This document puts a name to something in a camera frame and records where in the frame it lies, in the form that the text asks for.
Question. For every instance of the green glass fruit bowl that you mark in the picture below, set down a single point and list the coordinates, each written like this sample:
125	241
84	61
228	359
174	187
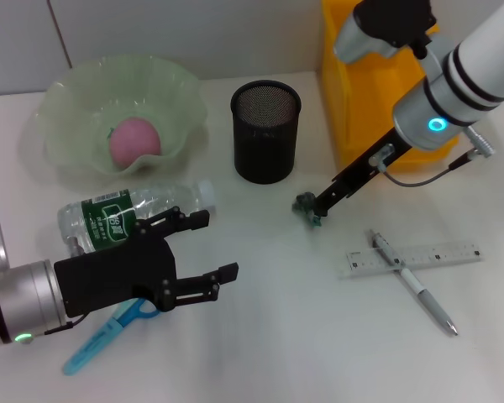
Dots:
80	96

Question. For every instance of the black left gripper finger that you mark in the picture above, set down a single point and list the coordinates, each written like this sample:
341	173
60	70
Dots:
189	220
206	283

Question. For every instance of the clear water bottle green label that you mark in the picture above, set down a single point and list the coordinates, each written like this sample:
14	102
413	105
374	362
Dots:
109	214

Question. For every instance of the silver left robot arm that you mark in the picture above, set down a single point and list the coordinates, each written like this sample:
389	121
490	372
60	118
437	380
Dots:
25	302

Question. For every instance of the white grey pen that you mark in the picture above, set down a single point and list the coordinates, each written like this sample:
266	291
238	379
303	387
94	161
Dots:
411	280

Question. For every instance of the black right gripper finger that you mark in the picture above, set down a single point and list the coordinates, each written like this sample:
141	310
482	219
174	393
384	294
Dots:
328	196
337	201

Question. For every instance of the clear plastic ruler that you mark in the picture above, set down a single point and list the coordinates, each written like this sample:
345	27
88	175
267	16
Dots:
437	254

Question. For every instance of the blue scissors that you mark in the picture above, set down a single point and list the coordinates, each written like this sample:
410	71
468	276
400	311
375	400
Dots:
92	340

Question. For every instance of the yellow plastic bin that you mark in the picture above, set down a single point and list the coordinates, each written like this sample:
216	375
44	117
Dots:
361	105

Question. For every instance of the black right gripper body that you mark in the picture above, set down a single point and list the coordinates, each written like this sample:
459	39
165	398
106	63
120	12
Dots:
369	168

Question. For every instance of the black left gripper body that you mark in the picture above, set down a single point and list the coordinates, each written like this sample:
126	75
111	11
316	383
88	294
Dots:
117	277

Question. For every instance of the black mesh pen holder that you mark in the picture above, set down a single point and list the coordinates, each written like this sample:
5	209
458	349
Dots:
264	142

